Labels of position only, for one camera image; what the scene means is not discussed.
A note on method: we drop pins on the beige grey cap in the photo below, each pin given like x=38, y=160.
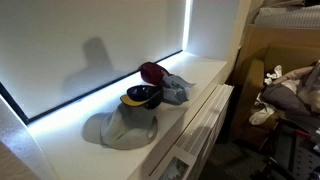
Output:
x=128, y=130

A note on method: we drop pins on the white crumpled sock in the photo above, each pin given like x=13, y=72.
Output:
x=261, y=115

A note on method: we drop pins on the white window blind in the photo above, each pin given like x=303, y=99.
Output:
x=66, y=36

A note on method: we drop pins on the brown cardboard box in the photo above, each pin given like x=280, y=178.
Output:
x=253, y=66

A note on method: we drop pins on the black stand with red part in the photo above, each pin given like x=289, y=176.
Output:
x=293, y=150

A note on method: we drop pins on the striped grey mattress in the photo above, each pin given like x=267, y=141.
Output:
x=290, y=16

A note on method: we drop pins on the pile of grey clothes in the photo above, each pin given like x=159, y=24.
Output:
x=293, y=90

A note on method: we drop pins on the light blue cap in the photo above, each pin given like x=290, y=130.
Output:
x=176, y=90

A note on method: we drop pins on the black window frame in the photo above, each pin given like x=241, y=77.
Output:
x=83, y=95

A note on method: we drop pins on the navy cap with yellow brim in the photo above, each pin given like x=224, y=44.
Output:
x=143, y=95

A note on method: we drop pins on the maroon cap with embroidered logo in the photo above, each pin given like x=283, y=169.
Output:
x=152, y=72

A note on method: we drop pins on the framed photo picture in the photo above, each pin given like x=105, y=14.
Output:
x=174, y=169

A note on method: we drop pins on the white crumpled cloth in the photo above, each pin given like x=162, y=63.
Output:
x=274, y=74

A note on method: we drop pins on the white slatted radiator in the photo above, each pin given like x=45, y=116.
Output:
x=206, y=120

